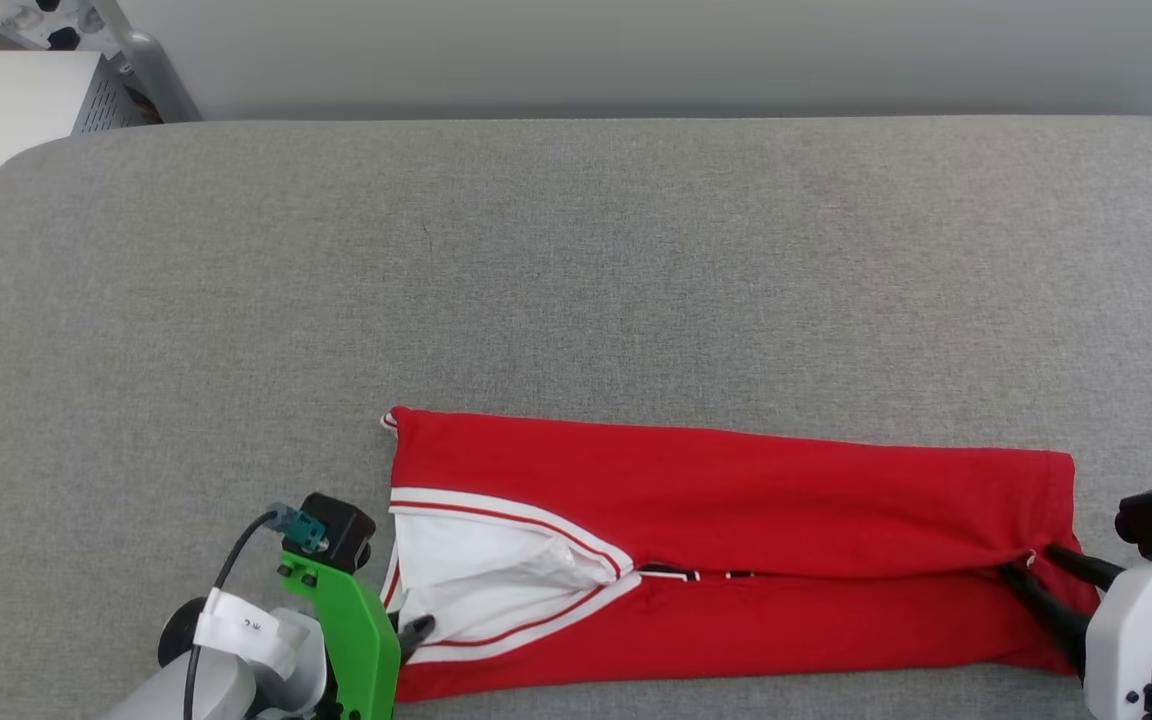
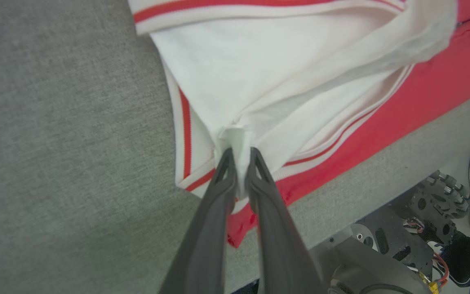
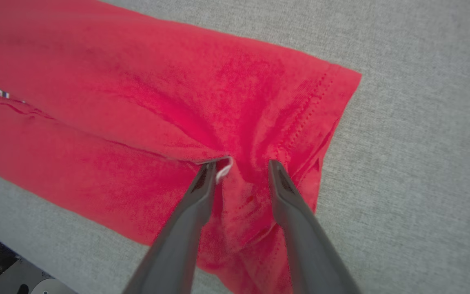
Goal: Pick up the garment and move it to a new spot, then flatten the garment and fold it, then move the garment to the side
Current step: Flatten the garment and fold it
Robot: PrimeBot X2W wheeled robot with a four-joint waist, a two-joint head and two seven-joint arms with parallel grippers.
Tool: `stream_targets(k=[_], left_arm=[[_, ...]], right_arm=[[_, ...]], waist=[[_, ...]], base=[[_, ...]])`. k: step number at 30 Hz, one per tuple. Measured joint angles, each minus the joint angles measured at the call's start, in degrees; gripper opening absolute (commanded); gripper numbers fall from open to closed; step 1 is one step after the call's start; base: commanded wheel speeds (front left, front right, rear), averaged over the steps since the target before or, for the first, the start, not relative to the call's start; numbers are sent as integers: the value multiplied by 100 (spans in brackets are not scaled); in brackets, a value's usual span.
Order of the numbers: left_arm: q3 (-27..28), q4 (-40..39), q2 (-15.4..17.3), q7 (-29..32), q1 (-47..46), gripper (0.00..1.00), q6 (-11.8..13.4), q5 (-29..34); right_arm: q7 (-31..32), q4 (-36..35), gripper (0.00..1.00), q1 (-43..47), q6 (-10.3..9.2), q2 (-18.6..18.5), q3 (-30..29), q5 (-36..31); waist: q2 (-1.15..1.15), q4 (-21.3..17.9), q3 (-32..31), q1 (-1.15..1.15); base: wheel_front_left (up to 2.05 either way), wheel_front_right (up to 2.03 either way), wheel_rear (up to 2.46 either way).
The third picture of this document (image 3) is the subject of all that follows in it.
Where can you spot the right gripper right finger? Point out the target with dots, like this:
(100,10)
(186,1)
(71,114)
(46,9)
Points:
(304,241)

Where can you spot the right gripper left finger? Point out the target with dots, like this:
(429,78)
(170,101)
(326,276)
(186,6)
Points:
(178,245)

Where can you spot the red and white basketball jersey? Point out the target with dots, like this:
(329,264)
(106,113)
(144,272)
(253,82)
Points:
(137,122)

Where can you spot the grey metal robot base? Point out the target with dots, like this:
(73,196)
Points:
(6,269)

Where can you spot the grey fabric sofa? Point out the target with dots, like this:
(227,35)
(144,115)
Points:
(414,163)

